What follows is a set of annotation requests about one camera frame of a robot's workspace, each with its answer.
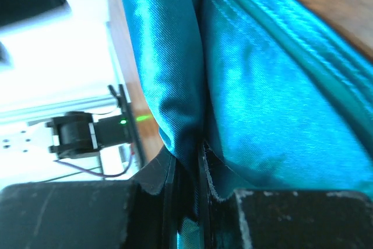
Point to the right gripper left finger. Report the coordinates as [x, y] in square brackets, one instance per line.
[136, 213]

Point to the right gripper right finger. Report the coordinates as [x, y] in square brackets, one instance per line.
[232, 215]

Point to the teal cloth napkin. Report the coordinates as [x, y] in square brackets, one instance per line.
[279, 90]

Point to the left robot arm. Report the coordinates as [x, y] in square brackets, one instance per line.
[61, 88]

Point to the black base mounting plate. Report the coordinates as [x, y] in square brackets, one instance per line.
[129, 121]

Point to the aluminium frame rail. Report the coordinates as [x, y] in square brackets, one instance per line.
[48, 111]

